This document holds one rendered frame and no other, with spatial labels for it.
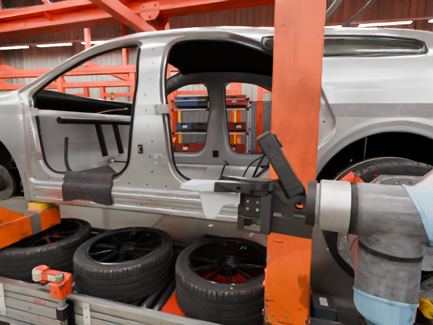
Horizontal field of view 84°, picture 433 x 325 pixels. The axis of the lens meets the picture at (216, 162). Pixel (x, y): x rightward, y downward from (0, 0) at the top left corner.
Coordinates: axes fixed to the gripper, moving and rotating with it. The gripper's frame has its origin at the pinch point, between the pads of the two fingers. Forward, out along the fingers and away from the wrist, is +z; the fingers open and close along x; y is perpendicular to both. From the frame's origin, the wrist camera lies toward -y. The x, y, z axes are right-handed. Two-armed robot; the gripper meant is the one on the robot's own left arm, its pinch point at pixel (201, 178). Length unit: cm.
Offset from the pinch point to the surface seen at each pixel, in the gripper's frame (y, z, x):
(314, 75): -33, -16, 46
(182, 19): -575, 550, 822
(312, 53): -40, -16, 45
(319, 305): 68, -23, 95
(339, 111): -32, -27, 101
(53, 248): 65, 149, 70
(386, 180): 2, -46, 85
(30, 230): 57, 179, 71
